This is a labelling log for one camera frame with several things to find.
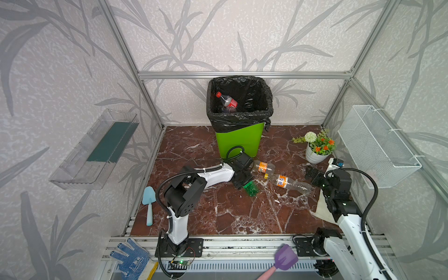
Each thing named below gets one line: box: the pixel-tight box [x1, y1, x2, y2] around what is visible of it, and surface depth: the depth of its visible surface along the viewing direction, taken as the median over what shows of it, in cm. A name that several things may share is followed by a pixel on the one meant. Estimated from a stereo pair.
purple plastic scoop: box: [256, 243, 299, 280], surface depth 72 cm
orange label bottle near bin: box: [250, 159, 276, 174], surface depth 98 cm
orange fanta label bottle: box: [275, 174, 313, 195], surface depth 90 cm
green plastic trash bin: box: [215, 121, 265, 159], surface depth 84 cm
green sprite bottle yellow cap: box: [242, 180, 259, 197], surface depth 91 cm
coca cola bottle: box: [215, 91, 239, 108], surface depth 98 cm
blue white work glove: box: [109, 237, 151, 280], surface depth 72 cm
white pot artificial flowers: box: [291, 128, 336, 165], surface depth 95 cm
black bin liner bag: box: [206, 75, 274, 133], surface depth 93 cm
